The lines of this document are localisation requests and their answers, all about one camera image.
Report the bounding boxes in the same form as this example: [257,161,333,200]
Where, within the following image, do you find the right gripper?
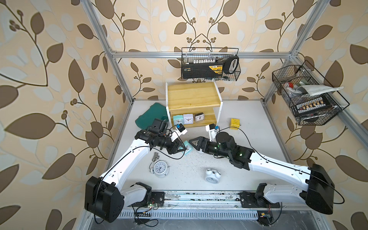
[189,135,231,160]

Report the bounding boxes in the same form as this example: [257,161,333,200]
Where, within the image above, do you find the clear square alarm clock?
[194,113,205,123]

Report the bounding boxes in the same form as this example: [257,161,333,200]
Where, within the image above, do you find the lilac square alarm clock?
[183,114,194,125]

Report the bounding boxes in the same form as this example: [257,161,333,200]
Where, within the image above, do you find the mint square alarm clock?
[173,115,184,126]

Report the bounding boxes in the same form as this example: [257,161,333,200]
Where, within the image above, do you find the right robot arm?
[189,132,335,215]

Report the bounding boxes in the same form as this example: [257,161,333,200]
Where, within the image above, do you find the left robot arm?
[84,119,187,223]

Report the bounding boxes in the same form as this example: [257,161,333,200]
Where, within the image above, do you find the wooden two-tier shelf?
[165,81,223,128]

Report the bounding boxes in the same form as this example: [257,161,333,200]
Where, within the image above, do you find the small grey metal clip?
[152,152,160,162]

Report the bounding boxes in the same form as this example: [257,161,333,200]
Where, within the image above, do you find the white twin-bell clock left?
[149,160,170,178]

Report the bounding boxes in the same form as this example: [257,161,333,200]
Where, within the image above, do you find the white twin-bell clock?
[149,160,170,178]
[205,169,221,184]

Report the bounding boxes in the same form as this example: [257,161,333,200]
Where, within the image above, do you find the white twin-bell clock front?
[205,169,221,184]

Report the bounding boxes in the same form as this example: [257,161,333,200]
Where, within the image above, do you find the yellow cube box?
[230,118,240,130]

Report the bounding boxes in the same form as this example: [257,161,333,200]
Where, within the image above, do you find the green plastic tool case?
[135,103,169,129]

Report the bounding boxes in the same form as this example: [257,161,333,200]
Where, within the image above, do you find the black yellow tool box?
[181,56,241,81]

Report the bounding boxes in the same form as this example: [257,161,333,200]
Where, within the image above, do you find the white papers in basket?
[296,85,344,96]

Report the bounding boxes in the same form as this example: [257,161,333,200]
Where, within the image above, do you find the socket set tray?
[294,96,333,115]

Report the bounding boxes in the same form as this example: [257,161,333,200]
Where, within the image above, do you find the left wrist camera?
[171,124,187,141]

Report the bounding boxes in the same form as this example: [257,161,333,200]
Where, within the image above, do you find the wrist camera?
[206,124,219,142]
[171,124,187,141]

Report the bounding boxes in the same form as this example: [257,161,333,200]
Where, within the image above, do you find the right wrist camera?
[206,124,219,142]

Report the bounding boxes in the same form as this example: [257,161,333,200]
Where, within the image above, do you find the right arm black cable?
[217,126,345,205]

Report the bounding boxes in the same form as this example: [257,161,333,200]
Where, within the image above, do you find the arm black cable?
[217,126,345,205]
[93,126,187,225]

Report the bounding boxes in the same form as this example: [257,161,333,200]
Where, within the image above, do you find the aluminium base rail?
[83,189,324,212]

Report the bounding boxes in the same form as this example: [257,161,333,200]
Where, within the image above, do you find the black wire basket back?
[181,47,241,81]

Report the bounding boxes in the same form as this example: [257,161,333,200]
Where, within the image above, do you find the black wire basket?
[181,47,241,81]
[272,60,350,126]

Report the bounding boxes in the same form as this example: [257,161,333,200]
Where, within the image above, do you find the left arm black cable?
[93,126,187,225]

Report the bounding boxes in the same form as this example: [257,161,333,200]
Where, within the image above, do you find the black wire basket right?
[272,60,350,126]

